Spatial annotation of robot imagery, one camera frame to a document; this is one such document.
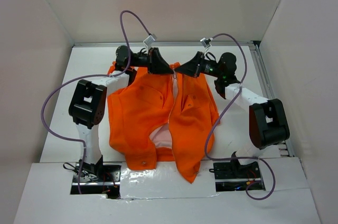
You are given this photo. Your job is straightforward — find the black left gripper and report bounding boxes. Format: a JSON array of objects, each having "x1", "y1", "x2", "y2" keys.
[{"x1": 129, "y1": 48, "x2": 174, "y2": 76}]

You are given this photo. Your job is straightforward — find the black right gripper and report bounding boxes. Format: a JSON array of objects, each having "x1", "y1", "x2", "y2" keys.
[{"x1": 176, "y1": 51, "x2": 223, "y2": 78}]

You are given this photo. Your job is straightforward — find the orange jacket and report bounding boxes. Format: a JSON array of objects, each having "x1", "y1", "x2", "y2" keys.
[{"x1": 107, "y1": 68, "x2": 219, "y2": 183}]

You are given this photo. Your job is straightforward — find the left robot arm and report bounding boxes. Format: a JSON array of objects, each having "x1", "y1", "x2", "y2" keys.
[{"x1": 69, "y1": 45, "x2": 174, "y2": 181}]

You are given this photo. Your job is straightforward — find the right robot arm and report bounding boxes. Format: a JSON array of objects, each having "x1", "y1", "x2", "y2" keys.
[{"x1": 176, "y1": 52, "x2": 290, "y2": 178}]

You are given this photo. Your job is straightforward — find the white taped cover sheet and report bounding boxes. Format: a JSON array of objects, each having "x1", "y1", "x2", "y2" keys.
[{"x1": 120, "y1": 161, "x2": 218, "y2": 200}]

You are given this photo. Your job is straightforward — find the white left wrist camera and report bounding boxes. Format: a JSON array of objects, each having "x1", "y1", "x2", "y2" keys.
[{"x1": 143, "y1": 34, "x2": 157, "y2": 50}]

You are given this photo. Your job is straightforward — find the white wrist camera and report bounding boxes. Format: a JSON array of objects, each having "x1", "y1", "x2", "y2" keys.
[
  {"x1": 200, "y1": 38, "x2": 213, "y2": 50},
  {"x1": 143, "y1": 34, "x2": 157, "y2": 50}
]

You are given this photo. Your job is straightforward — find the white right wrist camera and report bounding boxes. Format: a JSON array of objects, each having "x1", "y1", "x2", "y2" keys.
[{"x1": 200, "y1": 38, "x2": 213, "y2": 50}]

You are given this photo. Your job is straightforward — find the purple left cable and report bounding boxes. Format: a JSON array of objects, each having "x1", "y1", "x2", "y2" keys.
[{"x1": 41, "y1": 10, "x2": 154, "y2": 195}]

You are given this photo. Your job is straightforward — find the purple cable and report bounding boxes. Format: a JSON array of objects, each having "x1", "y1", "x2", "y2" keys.
[
  {"x1": 204, "y1": 33, "x2": 277, "y2": 200},
  {"x1": 41, "y1": 10, "x2": 154, "y2": 195}
]

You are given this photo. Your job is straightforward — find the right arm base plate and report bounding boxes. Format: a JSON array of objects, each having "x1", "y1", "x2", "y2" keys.
[{"x1": 209, "y1": 158, "x2": 265, "y2": 192}]

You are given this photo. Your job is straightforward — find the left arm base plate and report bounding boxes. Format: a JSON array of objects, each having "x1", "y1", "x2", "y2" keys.
[{"x1": 63, "y1": 162, "x2": 121, "y2": 199}]

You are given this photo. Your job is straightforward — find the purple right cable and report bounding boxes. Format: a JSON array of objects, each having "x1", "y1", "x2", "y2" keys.
[{"x1": 204, "y1": 33, "x2": 277, "y2": 200}]

